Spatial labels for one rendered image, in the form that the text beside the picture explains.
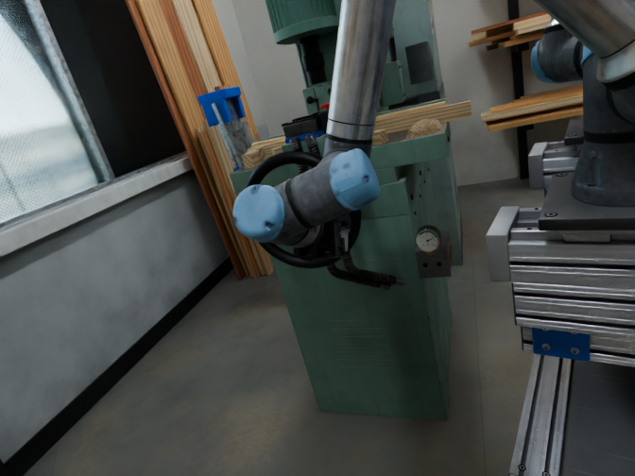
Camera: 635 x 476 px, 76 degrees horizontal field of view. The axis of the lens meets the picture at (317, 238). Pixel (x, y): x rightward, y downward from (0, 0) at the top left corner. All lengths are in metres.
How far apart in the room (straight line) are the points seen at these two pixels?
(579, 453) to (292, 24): 1.20
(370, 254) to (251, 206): 0.65
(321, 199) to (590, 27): 0.33
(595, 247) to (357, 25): 0.47
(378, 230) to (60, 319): 1.47
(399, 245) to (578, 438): 0.60
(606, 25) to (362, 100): 0.29
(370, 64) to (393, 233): 0.58
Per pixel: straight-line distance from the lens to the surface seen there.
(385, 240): 1.12
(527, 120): 3.08
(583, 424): 1.20
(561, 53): 1.24
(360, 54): 0.62
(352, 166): 0.52
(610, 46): 0.54
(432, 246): 1.04
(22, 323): 2.00
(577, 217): 0.67
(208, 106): 2.10
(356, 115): 0.63
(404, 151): 1.03
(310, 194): 0.53
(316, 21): 1.15
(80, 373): 2.17
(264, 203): 0.53
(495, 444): 1.42
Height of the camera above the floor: 1.07
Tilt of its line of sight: 20 degrees down
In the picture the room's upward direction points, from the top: 15 degrees counter-clockwise
